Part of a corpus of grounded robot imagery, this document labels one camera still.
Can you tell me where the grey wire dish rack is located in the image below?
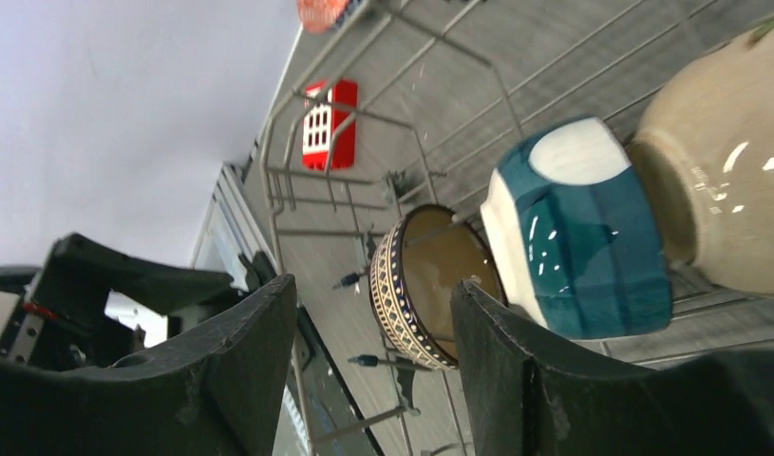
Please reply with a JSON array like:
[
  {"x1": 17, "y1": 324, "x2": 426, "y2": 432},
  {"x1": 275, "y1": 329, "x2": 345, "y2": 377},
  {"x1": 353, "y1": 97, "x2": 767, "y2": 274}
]
[{"x1": 252, "y1": 1, "x2": 774, "y2": 455}]

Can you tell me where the teal and white bowl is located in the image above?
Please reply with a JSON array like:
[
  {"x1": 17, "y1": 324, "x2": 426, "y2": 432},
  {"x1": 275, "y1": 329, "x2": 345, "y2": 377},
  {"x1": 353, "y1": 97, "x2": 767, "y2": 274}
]
[{"x1": 480, "y1": 116, "x2": 672, "y2": 340}]

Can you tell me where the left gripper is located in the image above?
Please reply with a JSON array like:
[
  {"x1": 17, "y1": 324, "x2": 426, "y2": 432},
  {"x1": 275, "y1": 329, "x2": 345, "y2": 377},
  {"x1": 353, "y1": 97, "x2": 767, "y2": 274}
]
[{"x1": 0, "y1": 233, "x2": 235, "y2": 371}]

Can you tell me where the red toy block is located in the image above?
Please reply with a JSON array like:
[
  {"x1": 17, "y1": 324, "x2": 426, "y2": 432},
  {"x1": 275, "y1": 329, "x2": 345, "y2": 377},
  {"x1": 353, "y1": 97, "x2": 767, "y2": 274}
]
[{"x1": 301, "y1": 79, "x2": 358, "y2": 170}]

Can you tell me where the brown ribbed bowl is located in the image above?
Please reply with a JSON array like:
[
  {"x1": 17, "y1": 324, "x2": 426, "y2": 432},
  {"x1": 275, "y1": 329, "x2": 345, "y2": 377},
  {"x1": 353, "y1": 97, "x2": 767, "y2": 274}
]
[{"x1": 368, "y1": 204, "x2": 506, "y2": 371}]

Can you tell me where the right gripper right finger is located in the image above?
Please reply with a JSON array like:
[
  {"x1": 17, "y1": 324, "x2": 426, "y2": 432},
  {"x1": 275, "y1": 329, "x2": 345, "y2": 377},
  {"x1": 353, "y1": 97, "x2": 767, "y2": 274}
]
[{"x1": 451, "y1": 280, "x2": 774, "y2": 455}]

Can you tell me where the beige bowl lower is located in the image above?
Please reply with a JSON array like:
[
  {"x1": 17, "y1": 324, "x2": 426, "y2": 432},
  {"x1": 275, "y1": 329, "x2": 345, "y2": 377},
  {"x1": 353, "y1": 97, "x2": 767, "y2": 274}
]
[{"x1": 627, "y1": 13, "x2": 774, "y2": 298}]

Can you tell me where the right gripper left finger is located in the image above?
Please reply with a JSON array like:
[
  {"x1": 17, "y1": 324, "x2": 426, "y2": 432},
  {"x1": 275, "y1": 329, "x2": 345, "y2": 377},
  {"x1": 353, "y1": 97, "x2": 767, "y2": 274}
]
[{"x1": 0, "y1": 274, "x2": 297, "y2": 455}]

